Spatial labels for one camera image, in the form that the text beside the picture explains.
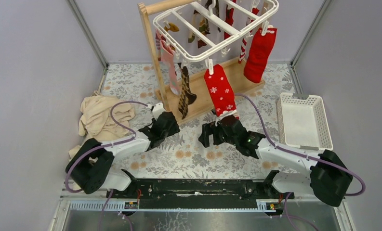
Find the wooden hanger stand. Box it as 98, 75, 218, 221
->
138, 0, 279, 124

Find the red snowflake santa sock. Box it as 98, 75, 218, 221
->
204, 64, 237, 114

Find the brown yellow argyle sock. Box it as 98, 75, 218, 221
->
178, 63, 197, 119

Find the white plastic basket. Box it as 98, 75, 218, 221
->
277, 92, 333, 151

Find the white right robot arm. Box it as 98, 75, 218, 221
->
198, 115, 353, 207

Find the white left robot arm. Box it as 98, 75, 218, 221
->
65, 112, 180, 198

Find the white plastic clip hanger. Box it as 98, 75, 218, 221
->
153, 0, 279, 63

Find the floral patterned table mat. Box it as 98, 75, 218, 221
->
102, 63, 295, 179

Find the beige crumpled cloth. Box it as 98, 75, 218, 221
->
79, 90, 135, 141

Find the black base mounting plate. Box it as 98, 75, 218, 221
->
107, 179, 294, 209

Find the pink patterned sock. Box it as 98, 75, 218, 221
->
160, 40, 180, 95

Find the plain red sock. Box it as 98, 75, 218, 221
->
244, 27, 277, 83

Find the pink purple striped sock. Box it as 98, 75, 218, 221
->
155, 30, 162, 61

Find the mustard yellow sock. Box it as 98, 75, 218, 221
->
164, 23, 180, 32

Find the red bow sock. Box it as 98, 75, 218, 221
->
224, 0, 236, 40

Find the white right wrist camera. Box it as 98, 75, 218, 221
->
212, 109, 239, 126

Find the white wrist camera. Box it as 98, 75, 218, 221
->
151, 102, 166, 119
212, 109, 239, 126

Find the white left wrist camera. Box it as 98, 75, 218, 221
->
151, 102, 166, 119

